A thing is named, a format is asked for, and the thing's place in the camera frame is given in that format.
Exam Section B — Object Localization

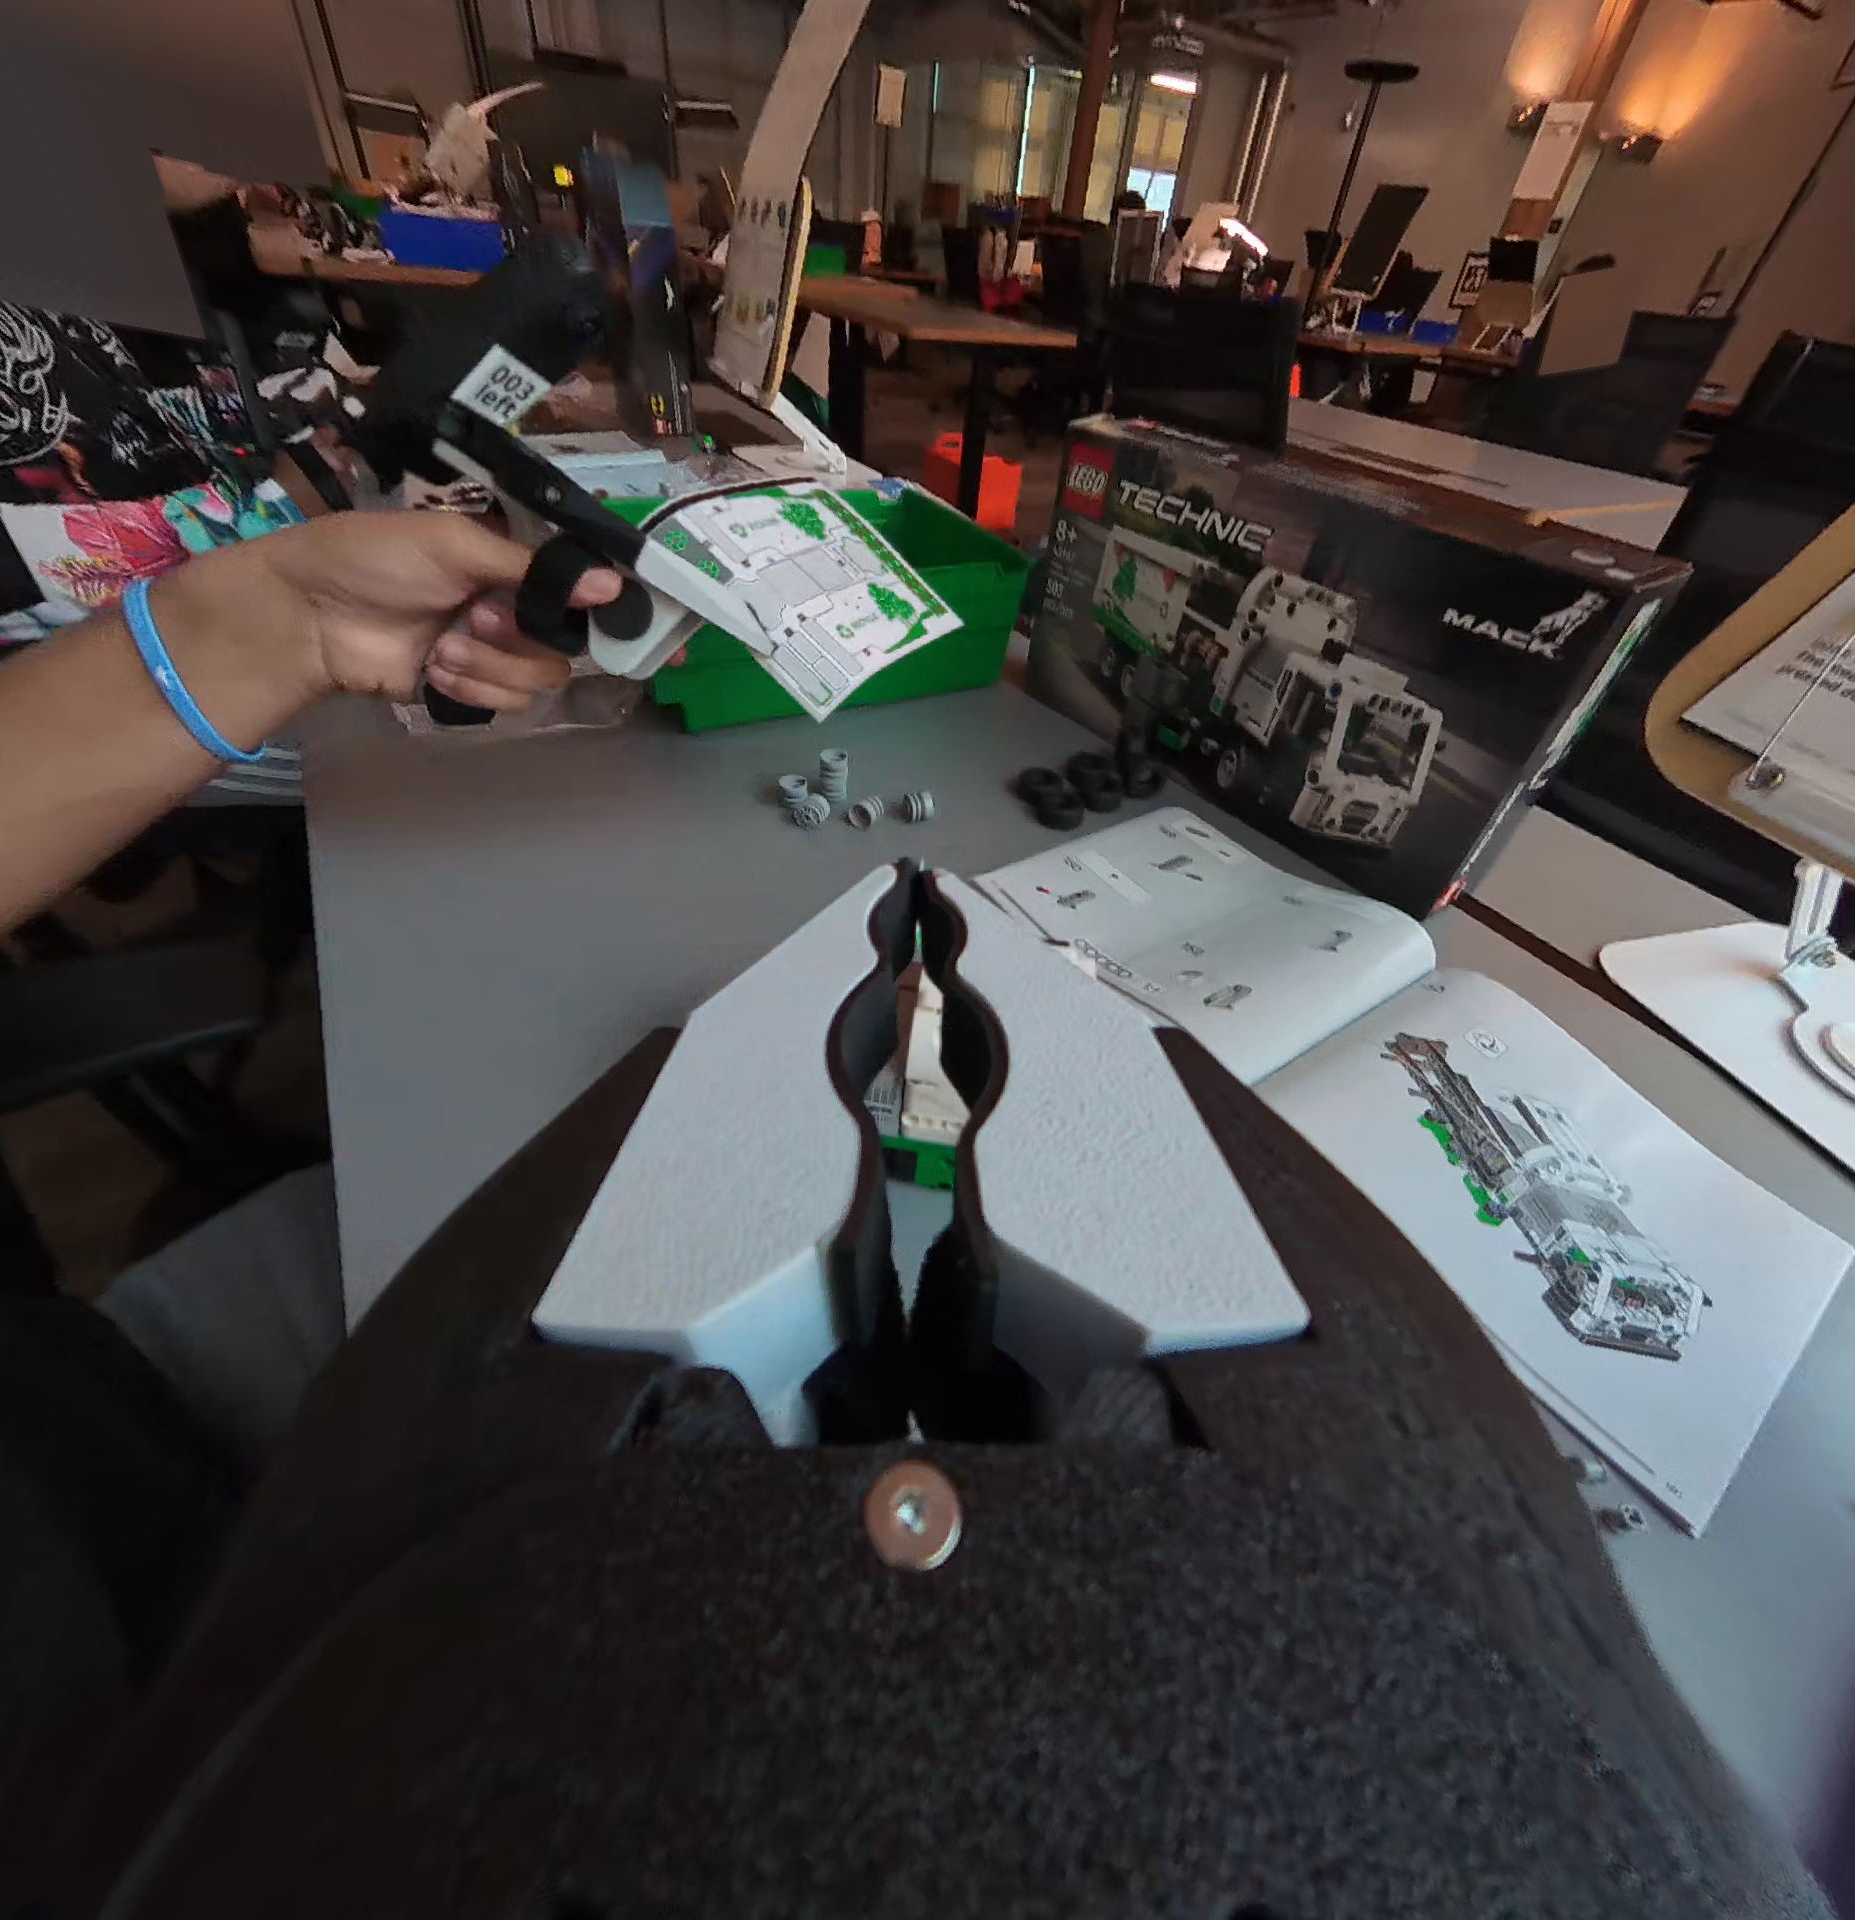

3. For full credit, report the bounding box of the white lego truck model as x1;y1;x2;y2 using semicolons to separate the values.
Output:
861;958;976;1191

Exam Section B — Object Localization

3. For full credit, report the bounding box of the person's left hand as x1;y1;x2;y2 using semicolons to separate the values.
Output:
257;510;688;721

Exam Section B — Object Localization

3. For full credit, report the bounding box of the pile of black tyres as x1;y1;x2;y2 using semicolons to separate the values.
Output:
1010;734;1166;833

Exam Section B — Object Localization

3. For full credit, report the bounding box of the dark lego set box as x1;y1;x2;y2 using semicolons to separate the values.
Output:
1023;411;1695;921

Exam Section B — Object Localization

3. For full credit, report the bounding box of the clear plastic bag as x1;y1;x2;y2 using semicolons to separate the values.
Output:
393;683;660;740

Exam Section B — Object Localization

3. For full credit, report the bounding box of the person's left forearm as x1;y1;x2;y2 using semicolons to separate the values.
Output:
0;548;323;956

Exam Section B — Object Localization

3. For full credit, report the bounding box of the orange crate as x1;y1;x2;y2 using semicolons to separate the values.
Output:
920;431;1029;530

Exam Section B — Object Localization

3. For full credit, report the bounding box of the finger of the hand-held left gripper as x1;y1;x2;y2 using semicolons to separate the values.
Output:
626;531;782;652

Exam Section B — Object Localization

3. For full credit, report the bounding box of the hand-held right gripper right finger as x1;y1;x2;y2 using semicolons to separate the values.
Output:
932;875;1314;1410

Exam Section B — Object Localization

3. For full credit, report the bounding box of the green plastic bin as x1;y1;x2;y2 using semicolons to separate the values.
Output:
596;479;1036;738

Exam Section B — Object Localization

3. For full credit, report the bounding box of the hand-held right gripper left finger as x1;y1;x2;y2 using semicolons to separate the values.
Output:
529;859;922;1444

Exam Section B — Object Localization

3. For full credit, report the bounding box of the group of grey wheel rims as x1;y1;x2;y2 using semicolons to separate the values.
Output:
774;745;942;834

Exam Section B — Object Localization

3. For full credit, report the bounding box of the green tree sticker sheet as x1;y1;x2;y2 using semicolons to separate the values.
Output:
634;476;966;719

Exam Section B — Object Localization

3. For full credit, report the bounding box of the printed instruction sheet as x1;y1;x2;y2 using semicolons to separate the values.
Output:
1683;561;1855;769

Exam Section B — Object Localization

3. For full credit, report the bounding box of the open instruction booklet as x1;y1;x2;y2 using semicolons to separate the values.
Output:
966;803;1855;1539

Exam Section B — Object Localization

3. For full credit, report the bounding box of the blue wristband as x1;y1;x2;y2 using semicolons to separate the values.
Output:
119;576;268;763

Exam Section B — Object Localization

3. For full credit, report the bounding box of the background desk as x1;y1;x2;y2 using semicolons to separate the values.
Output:
795;273;1081;470

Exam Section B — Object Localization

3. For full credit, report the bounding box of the wooden document stand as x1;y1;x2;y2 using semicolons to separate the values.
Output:
711;173;819;408
1597;474;1855;1120

